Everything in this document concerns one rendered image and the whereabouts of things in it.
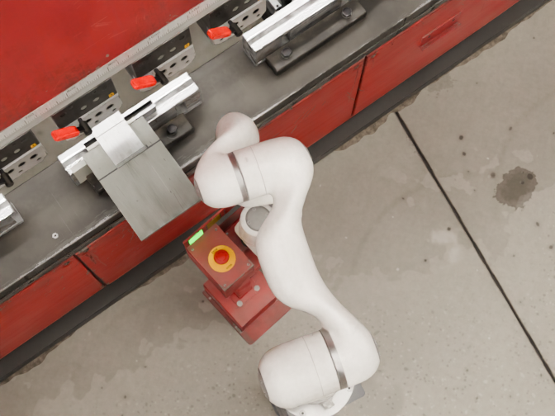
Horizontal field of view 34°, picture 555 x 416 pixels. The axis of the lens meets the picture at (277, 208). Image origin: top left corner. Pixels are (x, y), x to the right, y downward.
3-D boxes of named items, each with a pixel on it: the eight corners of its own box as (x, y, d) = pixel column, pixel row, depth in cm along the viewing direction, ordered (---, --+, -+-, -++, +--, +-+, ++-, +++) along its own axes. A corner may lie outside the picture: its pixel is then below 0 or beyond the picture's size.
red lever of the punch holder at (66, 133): (59, 139, 190) (94, 130, 197) (48, 124, 190) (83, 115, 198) (55, 144, 191) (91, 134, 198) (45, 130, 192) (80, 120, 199)
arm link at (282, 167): (304, 397, 179) (381, 369, 180) (311, 406, 167) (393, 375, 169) (221, 158, 181) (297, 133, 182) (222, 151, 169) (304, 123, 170)
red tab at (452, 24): (422, 52, 279) (426, 42, 272) (418, 47, 279) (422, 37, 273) (460, 26, 281) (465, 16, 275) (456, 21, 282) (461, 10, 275)
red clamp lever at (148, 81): (138, 87, 193) (170, 79, 200) (127, 73, 194) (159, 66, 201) (135, 92, 194) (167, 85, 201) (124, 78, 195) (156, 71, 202)
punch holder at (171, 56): (142, 95, 208) (131, 65, 192) (121, 67, 209) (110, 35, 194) (196, 59, 210) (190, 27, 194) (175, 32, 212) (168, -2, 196)
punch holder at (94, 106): (68, 144, 205) (51, 117, 189) (48, 115, 206) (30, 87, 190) (124, 107, 207) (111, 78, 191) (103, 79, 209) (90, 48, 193)
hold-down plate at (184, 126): (98, 196, 233) (97, 192, 230) (87, 179, 234) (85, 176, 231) (195, 131, 237) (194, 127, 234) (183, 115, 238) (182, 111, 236)
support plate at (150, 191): (141, 241, 218) (140, 240, 217) (82, 157, 223) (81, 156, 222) (203, 199, 221) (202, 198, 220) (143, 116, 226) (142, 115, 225)
